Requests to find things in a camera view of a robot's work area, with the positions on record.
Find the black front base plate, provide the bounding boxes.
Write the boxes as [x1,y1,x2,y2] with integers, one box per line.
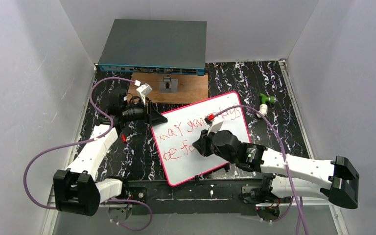
[126,179,262,215]

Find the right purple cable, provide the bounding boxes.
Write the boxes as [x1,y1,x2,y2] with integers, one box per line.
[207,104,310,235]

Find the pink framed whiteboard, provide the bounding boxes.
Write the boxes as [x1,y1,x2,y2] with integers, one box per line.
[151,92,251,187]

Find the small grey metal bracket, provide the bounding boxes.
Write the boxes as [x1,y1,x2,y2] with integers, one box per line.
[159,75,178,94]

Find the aluminium frame rail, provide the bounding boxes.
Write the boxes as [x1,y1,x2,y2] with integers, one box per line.
[278,59,315,160]

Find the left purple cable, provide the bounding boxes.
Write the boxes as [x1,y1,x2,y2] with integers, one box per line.
[23,76,154,231]

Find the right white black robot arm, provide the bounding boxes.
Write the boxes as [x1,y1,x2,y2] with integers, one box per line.
[192,130,360,210]

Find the white pipe elbow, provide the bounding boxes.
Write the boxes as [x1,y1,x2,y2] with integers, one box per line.
[256,104,268,118]

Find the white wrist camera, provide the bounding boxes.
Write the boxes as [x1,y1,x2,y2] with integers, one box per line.
[204,113,224,136]
[134,80,152,105]

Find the brown wooden board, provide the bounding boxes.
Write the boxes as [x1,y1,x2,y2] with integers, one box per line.
[132,73,209,104]

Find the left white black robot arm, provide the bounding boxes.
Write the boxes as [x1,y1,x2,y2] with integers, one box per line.
[53,83,167,216]

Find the grey blue network switch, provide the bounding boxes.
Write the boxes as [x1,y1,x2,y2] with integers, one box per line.
[98,19,207,76]

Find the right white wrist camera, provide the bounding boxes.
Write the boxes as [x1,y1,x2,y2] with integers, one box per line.
[204,113,224,136]

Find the red marker cap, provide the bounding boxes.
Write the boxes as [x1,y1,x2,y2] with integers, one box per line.
[121,134,127,143]

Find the purple cable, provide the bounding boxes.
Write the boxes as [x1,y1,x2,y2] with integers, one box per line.
[207,104,310,235]
[23,76,154,231]

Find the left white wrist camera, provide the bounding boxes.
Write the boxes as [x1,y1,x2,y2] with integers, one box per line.
[134,80,152,105]

